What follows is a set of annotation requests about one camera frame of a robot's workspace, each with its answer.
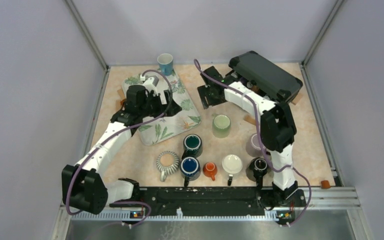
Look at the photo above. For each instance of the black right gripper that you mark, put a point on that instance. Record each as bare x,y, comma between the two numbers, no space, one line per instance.
203,91

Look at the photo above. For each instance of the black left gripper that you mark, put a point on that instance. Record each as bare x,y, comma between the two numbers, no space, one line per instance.
171,108

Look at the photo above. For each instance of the light green mug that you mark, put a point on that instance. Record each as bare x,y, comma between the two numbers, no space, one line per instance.
221,126

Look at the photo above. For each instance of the light blue mug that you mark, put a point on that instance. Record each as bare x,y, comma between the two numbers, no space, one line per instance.
165,62

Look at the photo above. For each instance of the lilac purple mug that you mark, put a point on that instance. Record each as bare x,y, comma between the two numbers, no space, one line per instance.
252,146

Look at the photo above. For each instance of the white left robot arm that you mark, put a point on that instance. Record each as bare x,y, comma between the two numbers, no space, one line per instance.
83,187

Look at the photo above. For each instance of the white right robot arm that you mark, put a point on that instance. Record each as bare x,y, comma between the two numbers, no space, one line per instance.
276,130

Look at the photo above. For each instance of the dark green mug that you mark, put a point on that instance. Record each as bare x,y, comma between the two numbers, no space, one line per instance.
192,146

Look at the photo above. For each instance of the striped grey white mug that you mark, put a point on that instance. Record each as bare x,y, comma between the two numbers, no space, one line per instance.
167,163

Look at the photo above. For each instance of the navy blue mug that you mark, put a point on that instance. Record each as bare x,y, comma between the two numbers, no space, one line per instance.
190,170

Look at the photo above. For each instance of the small orange mug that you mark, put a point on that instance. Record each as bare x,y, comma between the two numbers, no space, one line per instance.
210,170

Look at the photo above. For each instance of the white ribbed mug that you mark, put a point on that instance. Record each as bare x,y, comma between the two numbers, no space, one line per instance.
232,165

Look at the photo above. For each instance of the black mug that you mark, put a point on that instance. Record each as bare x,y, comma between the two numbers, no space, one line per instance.
256,170

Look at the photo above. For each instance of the white floral tray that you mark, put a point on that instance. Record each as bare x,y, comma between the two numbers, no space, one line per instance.
169,126

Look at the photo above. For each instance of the black poker chip case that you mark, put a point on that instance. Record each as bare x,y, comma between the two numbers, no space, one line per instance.
276,83

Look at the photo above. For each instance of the wooden block behind case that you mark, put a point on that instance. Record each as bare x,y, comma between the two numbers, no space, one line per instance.
297,98

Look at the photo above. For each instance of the small brown cylinder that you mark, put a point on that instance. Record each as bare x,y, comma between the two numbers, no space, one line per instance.
325,184

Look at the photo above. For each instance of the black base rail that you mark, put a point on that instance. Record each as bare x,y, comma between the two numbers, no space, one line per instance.
214,201

